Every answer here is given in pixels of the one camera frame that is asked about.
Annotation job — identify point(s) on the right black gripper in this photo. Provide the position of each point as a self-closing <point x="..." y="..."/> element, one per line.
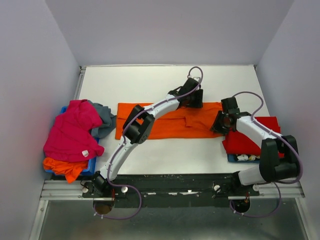
<point x="216" y="126"/>

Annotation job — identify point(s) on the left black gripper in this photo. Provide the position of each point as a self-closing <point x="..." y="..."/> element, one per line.
<point x="198" y="103"/>

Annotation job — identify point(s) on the orange t shirt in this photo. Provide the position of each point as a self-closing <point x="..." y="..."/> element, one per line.
<point x="70" y="170"/>
<point x="187" y="123"/>

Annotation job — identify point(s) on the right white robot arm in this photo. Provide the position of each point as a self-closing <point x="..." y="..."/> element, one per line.
<point x="279" y="160"/>

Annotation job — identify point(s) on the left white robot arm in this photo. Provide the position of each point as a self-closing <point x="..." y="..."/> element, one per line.
<point x="137" y="129"/>

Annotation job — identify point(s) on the folded red t shirt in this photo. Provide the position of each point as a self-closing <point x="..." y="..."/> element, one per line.
<point x="236" y="143"/>

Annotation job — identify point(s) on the folded blue t shirt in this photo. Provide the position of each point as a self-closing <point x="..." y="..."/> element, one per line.
<point x="243" y="158"/>

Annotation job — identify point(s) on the grey blue t shirt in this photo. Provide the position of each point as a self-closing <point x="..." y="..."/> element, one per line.
<point x="108" y="121"/>

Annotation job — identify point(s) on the blue plastic bin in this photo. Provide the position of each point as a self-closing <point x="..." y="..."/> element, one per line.
<point x="91" y="164"/>

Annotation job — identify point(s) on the magenta t shirt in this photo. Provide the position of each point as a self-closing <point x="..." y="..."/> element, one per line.
<point x="69" y="139"/>

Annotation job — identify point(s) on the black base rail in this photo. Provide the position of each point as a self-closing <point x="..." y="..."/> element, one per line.
<point x="126" y="196"/>

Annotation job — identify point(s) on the aluminium frame rail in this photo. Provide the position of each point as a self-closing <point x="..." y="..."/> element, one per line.
<point x="62" y="190"/>

